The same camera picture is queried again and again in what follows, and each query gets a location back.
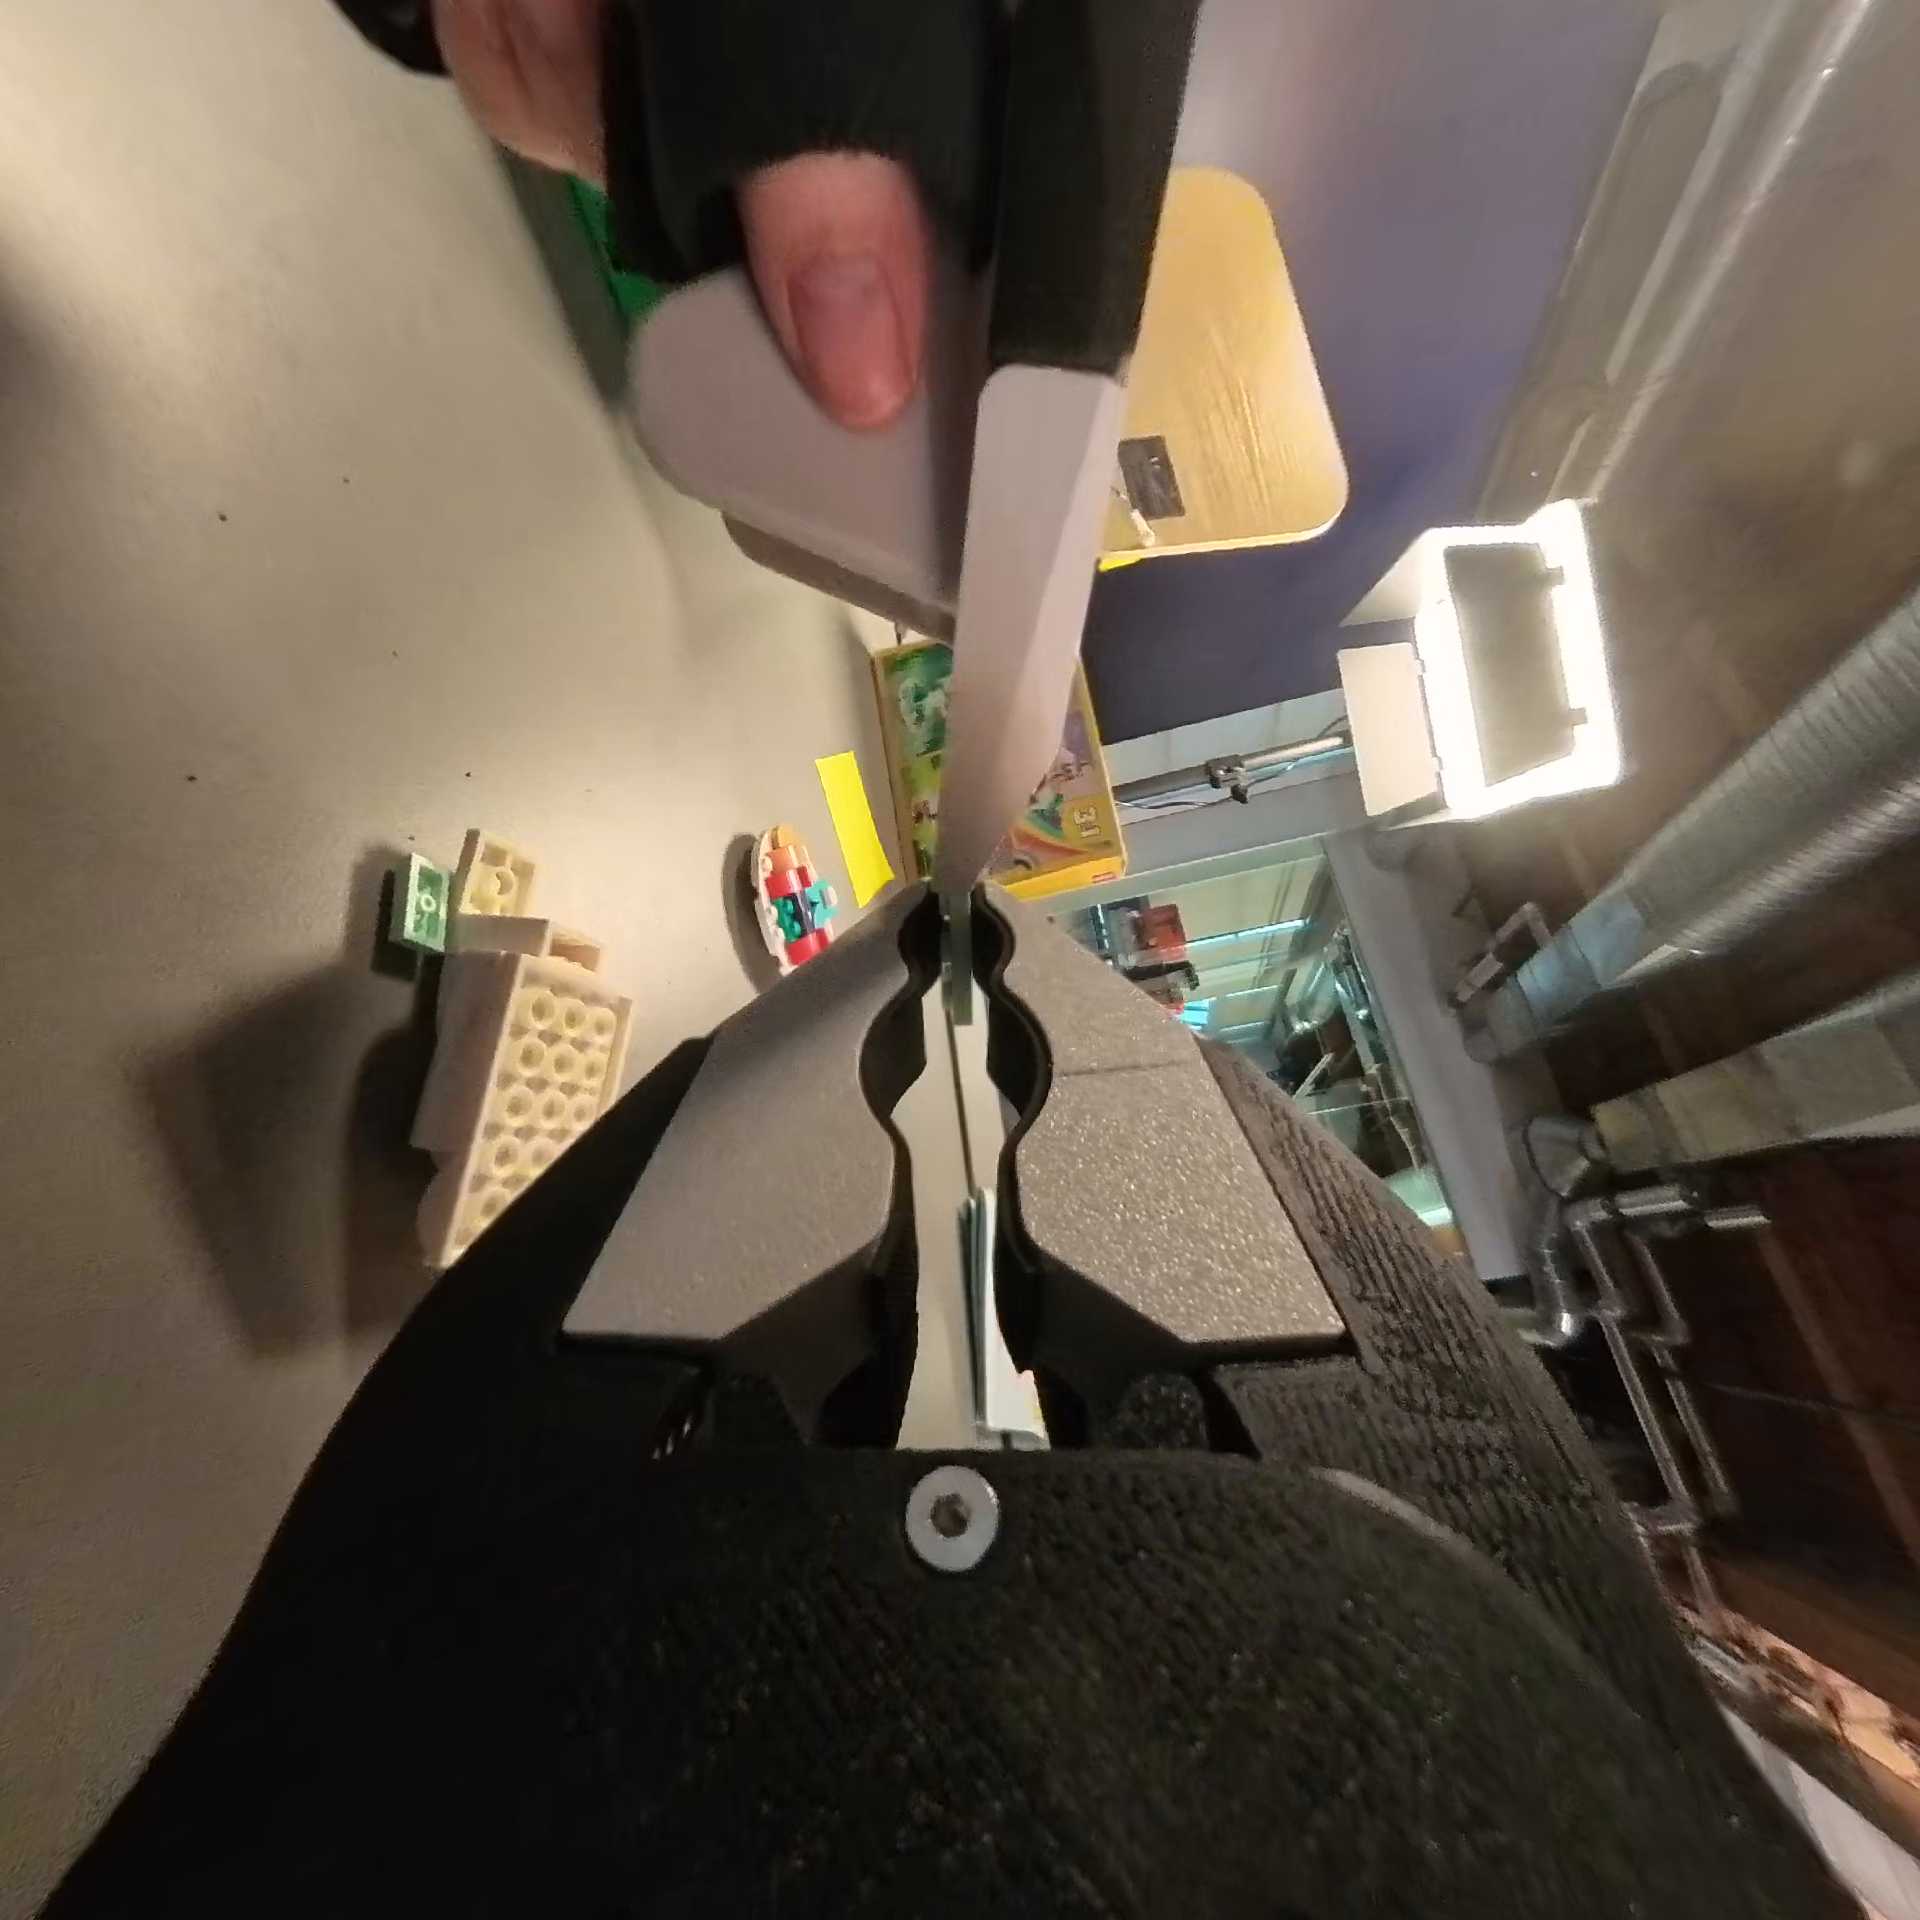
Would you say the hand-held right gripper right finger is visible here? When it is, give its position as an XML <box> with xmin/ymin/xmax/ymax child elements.
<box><xmin>970</xmin><ymin>885</ymin><xmax>1349</xmax><ymax>1406</ymax></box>

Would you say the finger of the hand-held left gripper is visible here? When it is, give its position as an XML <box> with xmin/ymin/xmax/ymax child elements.
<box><xmin>931</xmin><ymin>363</ymin><xmax>1131</xmax><ymax>897</ymax></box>

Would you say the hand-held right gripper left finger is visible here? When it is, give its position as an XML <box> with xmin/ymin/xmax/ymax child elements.
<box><xmin>563</xmin><ymin>885</ymin><xmax>931</xmax><ymax>1413</ymax></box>

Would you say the white lego build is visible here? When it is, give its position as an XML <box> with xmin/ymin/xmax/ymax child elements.
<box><xmin>414</xmin><ymin>829</ymin><xmax>636</xmax><ymax>1268</ymax></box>

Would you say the mint green lego piece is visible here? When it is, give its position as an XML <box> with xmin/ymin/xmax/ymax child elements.
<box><xmin>383</xmin><ymin>853</ymin><xmax>457</xmax><ymax>959</ymax></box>

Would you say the green plastic bin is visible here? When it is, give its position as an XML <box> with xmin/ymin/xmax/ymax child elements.
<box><xmin>500</xmin><ymin>143</ymin><xmax>661</xmax><ymax>410</ymax></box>

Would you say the colourful lego set box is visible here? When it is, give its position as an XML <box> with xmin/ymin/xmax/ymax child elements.
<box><xmin>876</xmin><ymin>636</ymin><xmax>1123</xmax><ymax>902</ymax></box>

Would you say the lego instruction booklet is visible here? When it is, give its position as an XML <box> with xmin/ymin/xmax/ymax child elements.
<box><xmin>959</xmin><ymin>1183</ymin><xmax>1042</xmax><ymax>1446</ymax></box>

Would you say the round white rainbow lego plate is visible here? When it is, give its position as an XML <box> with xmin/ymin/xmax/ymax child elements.
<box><xmin>748</xmin><ymin>821</ymin><xmax>842</xmax><ymax>974</ymax></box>

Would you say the yellow paper sheet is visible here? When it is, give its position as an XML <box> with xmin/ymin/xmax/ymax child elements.
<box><xmin>814</xmin><ymin>750</ymin><xmax>892</xmax><ymax>911</ymax></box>

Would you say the wooden book stand white base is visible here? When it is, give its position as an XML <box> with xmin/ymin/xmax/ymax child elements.
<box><xmin>1101</xmin><ymin>163</ymin><xmax>1349</xmax><ymax>564</ymax></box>

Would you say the bright studio light panel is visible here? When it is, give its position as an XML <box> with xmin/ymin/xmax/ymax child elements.
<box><xmin>1332</xmin><ymin>496</ymin><xmax>1625</xmax><ymax>820</ymax></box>

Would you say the silver air duct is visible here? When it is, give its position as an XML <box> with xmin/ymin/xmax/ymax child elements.
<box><xmin>1503</xmin><ymin>599</ymin><xmax>1920</xmax><ymax>1051</ymax></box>

